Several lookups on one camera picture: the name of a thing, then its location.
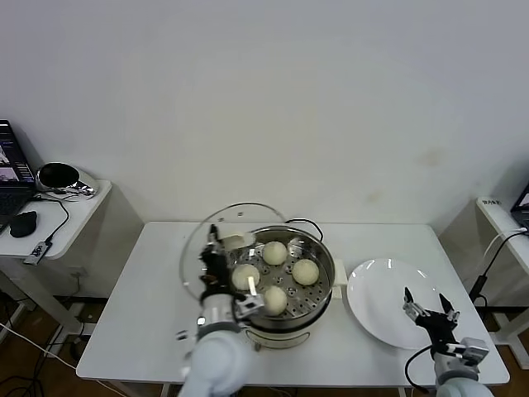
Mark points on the grey usb hub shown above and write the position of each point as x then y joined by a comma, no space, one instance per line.
38,250

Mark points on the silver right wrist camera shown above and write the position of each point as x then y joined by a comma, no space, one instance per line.
471,350

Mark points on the white printed desk label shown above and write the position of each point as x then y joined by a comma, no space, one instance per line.
491,202

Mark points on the white round plate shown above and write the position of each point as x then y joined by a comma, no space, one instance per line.
380,306

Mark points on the white side desk with label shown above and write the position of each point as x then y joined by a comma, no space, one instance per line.
498,219

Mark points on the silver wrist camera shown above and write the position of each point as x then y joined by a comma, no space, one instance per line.
250,302
471,350

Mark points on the dark laptop with blue edge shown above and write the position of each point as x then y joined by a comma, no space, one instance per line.
521,207

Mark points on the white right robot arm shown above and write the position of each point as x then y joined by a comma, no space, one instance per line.
458,382

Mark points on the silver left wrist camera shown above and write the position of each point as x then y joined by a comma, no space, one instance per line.
250,302

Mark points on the perforated steel steamer basket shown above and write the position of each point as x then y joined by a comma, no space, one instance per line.
322,256

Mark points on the chrome and black headset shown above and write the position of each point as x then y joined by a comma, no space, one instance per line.
62,175

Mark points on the white rounded side desk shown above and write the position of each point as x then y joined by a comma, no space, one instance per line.
89,207

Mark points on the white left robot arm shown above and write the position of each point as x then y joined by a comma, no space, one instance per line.
215,364

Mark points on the black open laptop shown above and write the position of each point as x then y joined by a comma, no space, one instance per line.
12,157

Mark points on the cream electric pot base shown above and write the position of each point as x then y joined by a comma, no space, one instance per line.
289,335

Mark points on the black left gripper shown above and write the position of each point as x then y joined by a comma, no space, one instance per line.
215,264

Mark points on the black computer mouse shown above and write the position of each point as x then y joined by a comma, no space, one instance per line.
24,223

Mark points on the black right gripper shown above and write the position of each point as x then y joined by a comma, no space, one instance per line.
438,324

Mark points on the white steamed baozi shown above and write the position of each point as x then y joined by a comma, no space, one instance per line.
274,253
306,271
276,301
244,276

